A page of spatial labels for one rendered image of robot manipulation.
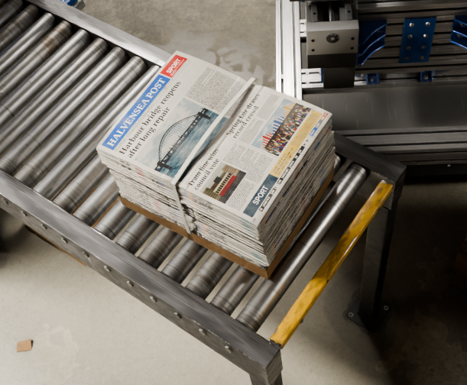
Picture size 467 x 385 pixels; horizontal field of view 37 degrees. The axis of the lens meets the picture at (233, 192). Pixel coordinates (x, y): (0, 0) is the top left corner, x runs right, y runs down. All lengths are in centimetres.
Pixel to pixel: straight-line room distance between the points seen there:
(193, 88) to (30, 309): 125
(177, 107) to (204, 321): 43
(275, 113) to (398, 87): 118
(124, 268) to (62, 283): 98
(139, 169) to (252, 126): 23
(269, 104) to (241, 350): 48
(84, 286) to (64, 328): 15
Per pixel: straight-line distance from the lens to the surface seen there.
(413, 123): 242
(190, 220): 142
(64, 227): 159
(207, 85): 144
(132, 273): 149
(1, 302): 252
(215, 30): 303
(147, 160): 135
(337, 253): 144
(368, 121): 241
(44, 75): 190
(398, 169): 158
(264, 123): 136
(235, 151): 133
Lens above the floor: 210
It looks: 57 degrees down
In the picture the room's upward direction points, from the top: 11 degrees counter-clockwise
